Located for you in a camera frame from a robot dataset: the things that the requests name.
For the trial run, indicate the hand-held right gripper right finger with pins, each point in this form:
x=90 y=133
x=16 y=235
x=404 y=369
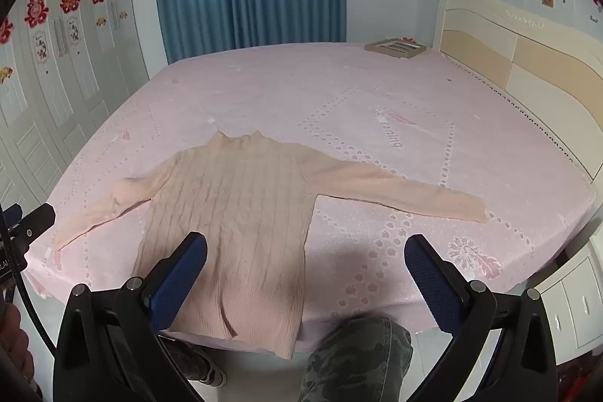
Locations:
x=433 y=284

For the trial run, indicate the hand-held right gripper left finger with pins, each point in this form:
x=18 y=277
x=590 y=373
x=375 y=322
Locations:
x=181 y=279

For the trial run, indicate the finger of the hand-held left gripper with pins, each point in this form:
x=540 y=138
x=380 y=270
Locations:
x=35 y=223
x=14 y=212

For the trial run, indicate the pink knit sweater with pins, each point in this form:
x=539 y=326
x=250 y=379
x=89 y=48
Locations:
x=235 y=204

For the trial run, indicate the person's left hand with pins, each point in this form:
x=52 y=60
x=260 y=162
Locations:
x=12 y=345

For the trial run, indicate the grey shoe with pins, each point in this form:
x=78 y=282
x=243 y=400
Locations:
x=214 y=376

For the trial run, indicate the person's right leg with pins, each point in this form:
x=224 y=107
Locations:
x=358 y=359

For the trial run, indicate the white nightstand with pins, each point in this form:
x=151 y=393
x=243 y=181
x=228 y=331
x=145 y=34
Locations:
x=570 y=298

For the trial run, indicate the white wardrobe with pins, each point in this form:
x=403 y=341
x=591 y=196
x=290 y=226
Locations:
x=94 y=67

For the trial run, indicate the white printed door plaque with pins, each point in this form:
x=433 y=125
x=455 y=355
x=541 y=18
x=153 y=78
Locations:
x=41 y=46
x=73 y=32

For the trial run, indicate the pink patterned bed sheet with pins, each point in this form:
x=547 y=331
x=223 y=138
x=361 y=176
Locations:
x=377 y=100

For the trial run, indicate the cream bed headboard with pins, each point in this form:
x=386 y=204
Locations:
x=518 y=63

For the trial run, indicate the red wall sticker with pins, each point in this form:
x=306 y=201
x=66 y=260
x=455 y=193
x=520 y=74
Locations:
x=597 y=1

